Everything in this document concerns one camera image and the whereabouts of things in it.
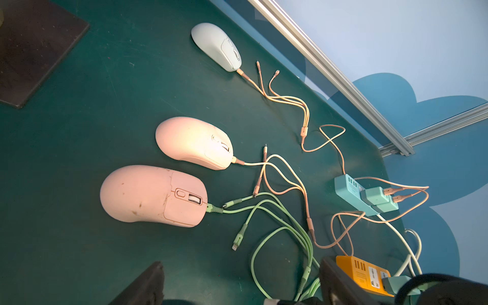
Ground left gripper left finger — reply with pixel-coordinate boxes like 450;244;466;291
109;261;165;305

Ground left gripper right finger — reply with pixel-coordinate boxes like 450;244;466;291
319;257;377;304

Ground orange power strip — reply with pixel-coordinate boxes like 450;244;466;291
335;255;393;297

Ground pink mouse lower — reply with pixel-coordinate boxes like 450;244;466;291
100;165;208;227

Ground pink mouse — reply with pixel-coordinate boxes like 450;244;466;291
155;116;234;170
100;165;208;227

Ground pink mouse upper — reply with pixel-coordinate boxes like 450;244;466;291
155;116;234;170

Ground teal power strip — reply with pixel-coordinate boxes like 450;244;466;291
334;174;379;217

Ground white power cords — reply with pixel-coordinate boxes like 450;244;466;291
375;213;424;277

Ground pink charging cable upper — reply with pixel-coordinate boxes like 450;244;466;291
235;60;430;191

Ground aluminium frame back bar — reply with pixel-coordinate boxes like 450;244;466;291
250;1;487;157

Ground pale blue wireless mouse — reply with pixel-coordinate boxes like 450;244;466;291
191;23;241;72

